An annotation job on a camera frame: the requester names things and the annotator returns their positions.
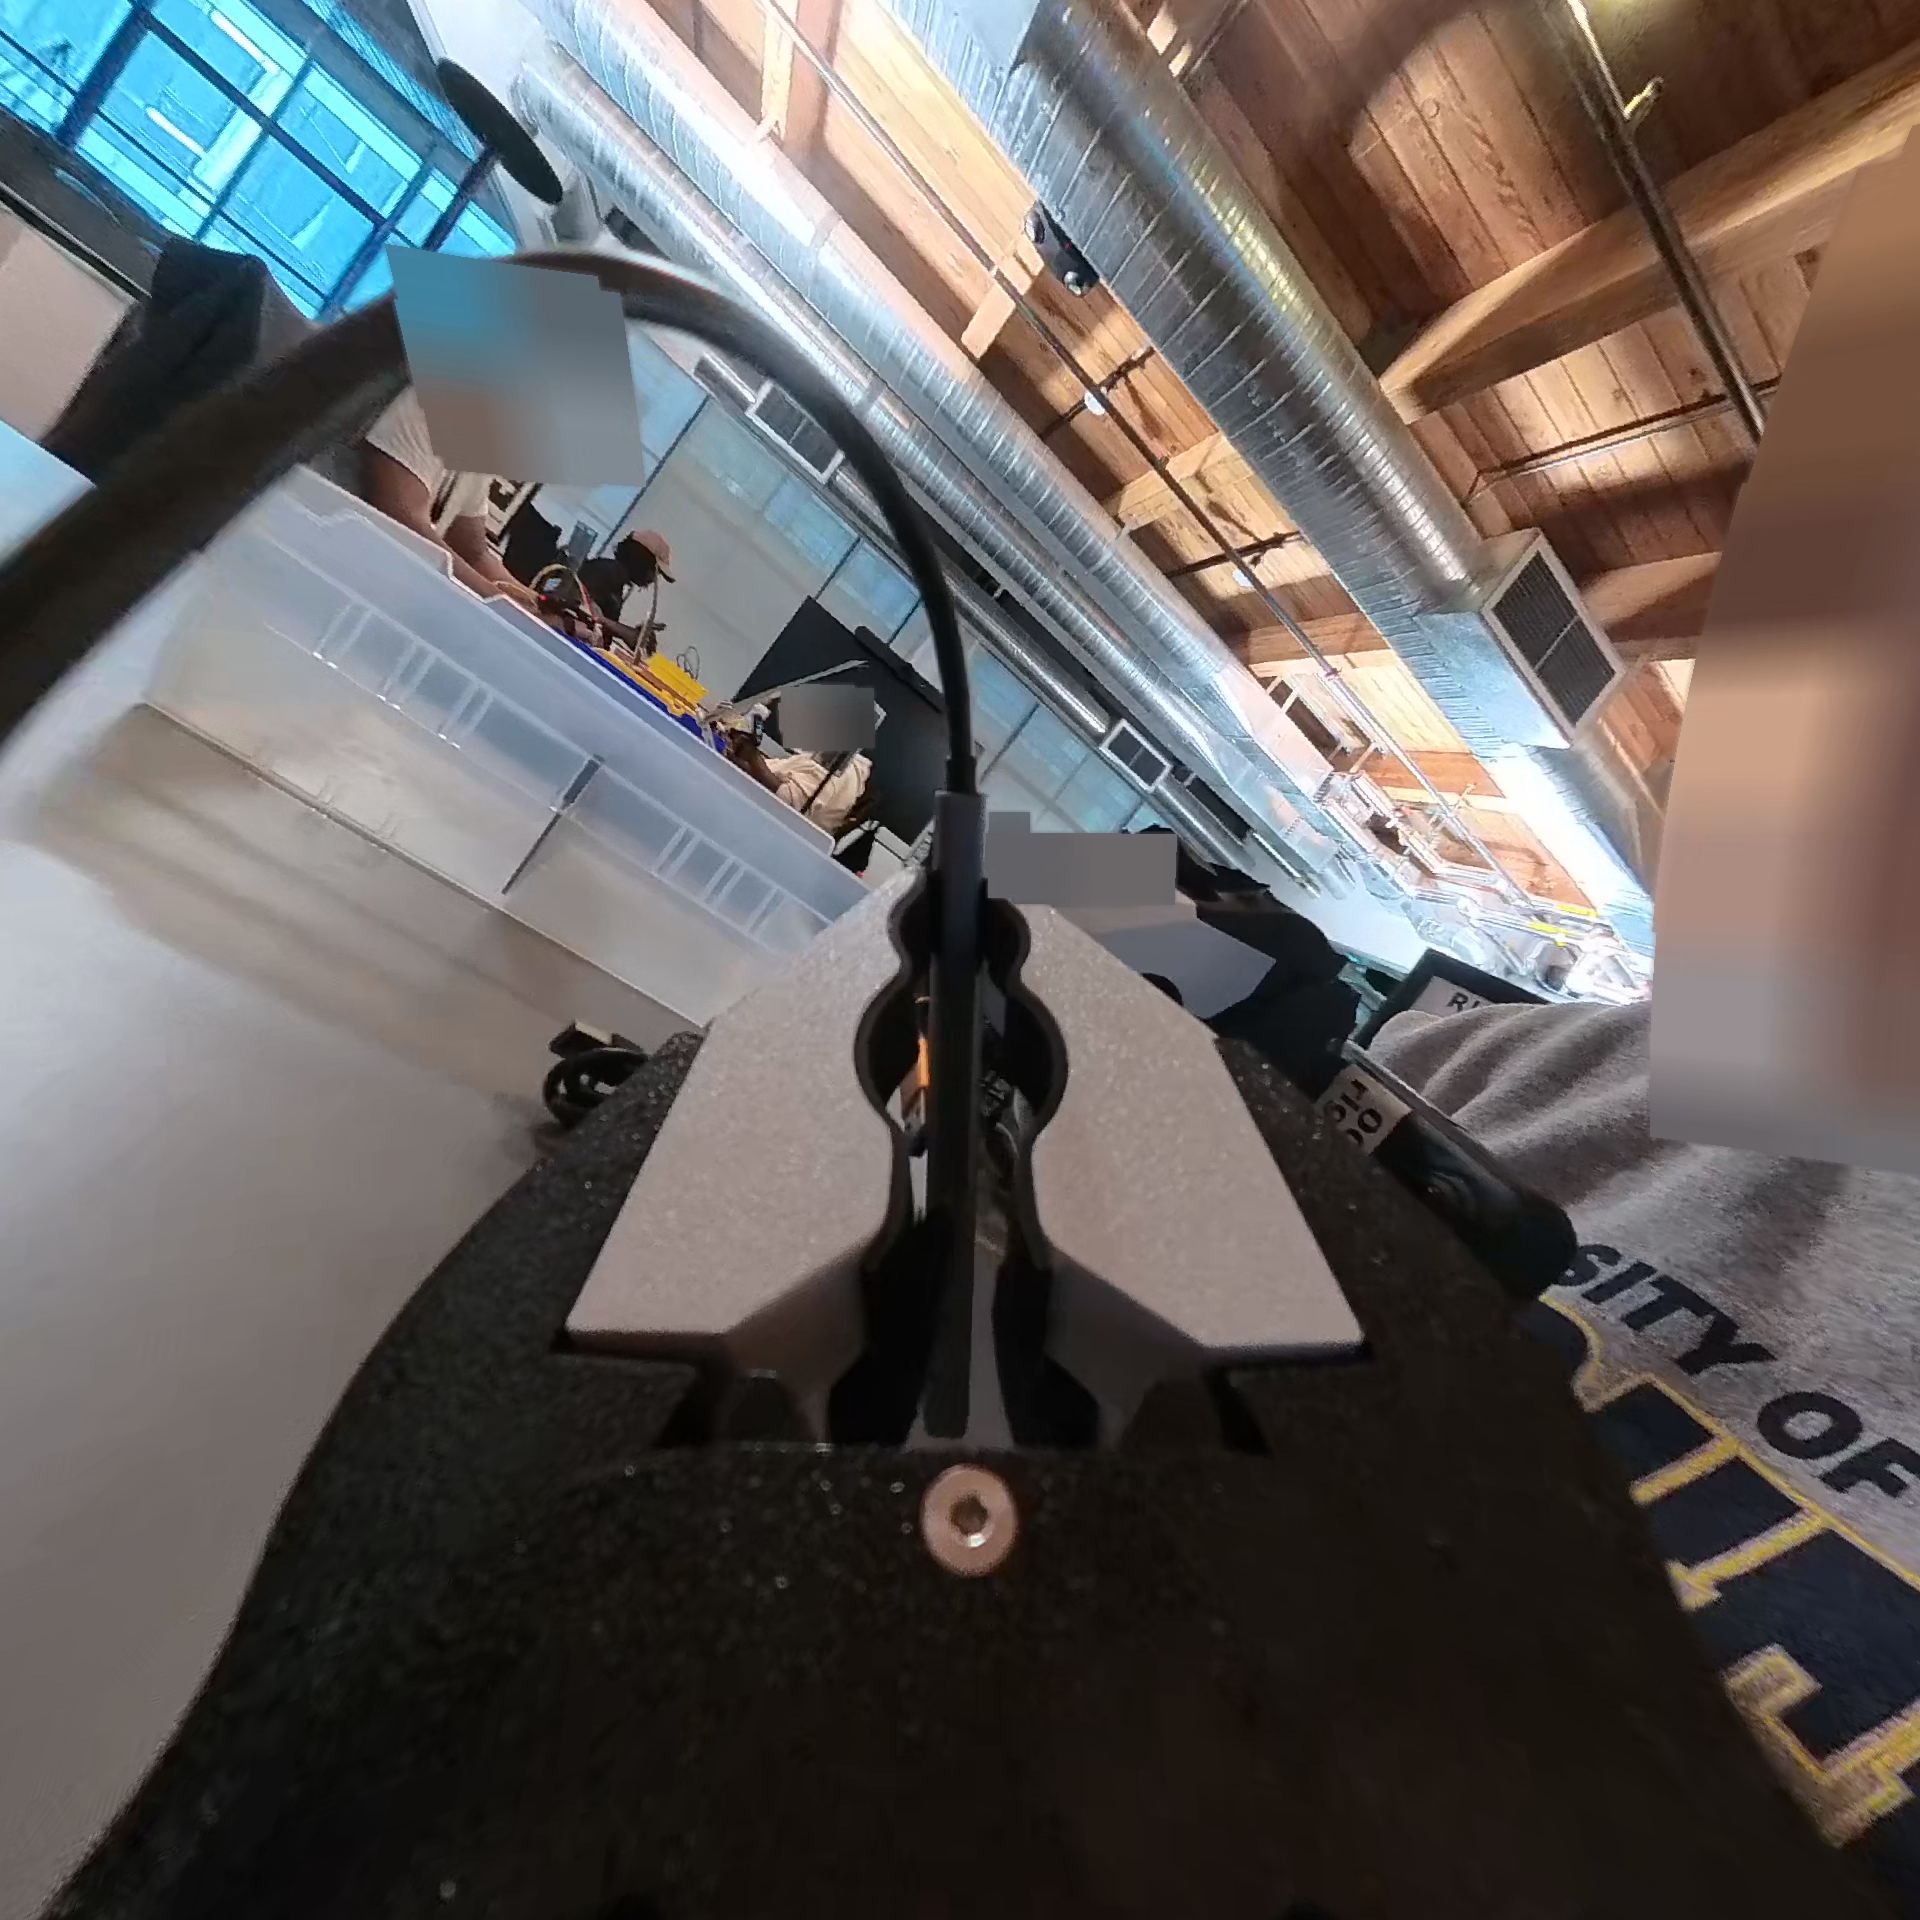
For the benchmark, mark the dark jacket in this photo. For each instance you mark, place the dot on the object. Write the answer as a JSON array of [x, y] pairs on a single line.
[[195, 345]]

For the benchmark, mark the clear plastic bin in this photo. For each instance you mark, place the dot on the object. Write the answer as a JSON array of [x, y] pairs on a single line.
[[374, 705]]

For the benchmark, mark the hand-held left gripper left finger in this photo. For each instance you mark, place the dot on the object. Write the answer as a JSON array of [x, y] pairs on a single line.
[[733, 1171]]

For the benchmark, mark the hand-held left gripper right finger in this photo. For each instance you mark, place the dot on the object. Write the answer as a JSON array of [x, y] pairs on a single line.
[[1171, 1184]]

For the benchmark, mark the black display panel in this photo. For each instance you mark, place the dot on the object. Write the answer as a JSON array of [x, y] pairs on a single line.
[[838, 645]]

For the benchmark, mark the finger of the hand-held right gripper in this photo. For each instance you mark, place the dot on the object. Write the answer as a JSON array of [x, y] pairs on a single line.
[[1201, 960]]

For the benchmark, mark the blue plastic bin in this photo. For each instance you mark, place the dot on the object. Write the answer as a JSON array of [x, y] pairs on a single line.
[[621, 676]]

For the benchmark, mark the grey printed sweatshirt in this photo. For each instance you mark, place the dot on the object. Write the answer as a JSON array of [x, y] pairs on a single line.
[[1723, 1276]]

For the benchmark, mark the yellow plastic bin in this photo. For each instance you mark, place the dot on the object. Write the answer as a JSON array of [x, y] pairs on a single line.
[[674, 681]]

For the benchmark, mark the narrow silver air duct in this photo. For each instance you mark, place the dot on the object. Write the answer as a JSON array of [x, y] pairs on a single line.
[[900, 300]]

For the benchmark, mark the large silver air duct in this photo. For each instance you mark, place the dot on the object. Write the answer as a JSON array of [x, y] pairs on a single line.
[[1275, 300]]

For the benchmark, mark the black ceiling camera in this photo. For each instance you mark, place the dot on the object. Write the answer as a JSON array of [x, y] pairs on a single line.
[[1066, 248]]

